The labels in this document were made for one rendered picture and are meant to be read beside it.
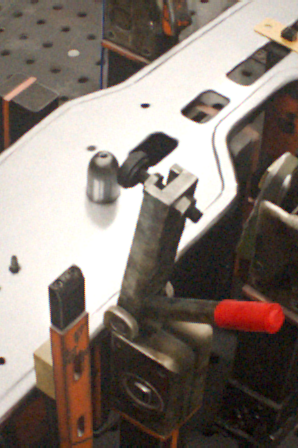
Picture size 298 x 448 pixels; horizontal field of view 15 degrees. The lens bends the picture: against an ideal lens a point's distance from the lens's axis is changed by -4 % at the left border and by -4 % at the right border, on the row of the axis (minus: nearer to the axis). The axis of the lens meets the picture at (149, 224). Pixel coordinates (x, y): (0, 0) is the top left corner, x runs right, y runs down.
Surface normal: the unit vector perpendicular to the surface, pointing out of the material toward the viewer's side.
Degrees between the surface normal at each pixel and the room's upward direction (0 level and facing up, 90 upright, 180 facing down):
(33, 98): 0
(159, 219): 90
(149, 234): 90
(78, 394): 90
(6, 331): 0
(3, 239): 0
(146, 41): 90
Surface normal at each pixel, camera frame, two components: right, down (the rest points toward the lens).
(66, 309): 0.79, 0.47
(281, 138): -0.62, 0.56
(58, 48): 0.04, -0.68
